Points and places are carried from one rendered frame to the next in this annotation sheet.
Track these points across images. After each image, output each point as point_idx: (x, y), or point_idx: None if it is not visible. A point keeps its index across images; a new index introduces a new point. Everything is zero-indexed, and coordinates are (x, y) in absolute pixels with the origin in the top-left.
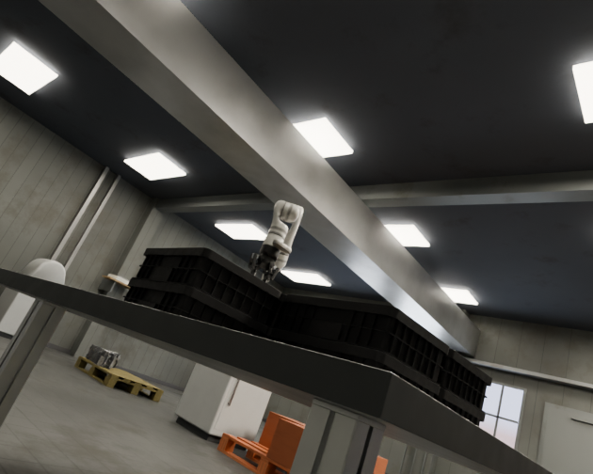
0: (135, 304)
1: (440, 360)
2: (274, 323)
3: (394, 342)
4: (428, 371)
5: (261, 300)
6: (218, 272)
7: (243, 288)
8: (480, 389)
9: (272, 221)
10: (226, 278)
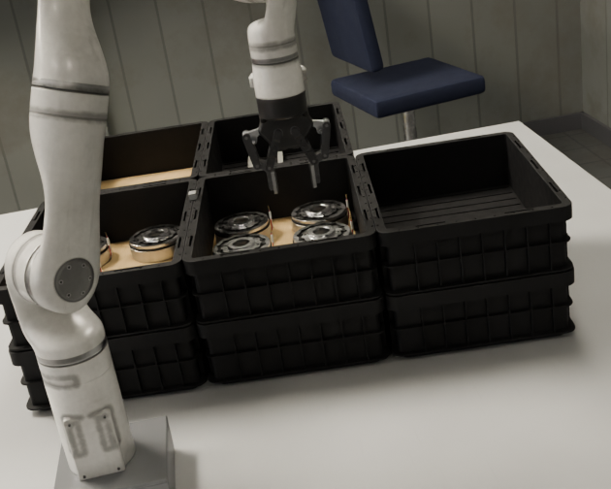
0: (588, 173)
1: (221, 139)
2: (352, 202)
3: (320, 136)
4: (244, 154)
5: (390, 176)
6: (478, 157)
7: (429, 167)
8: (107, 158)
9: (293, 22)
10: (463, 162)
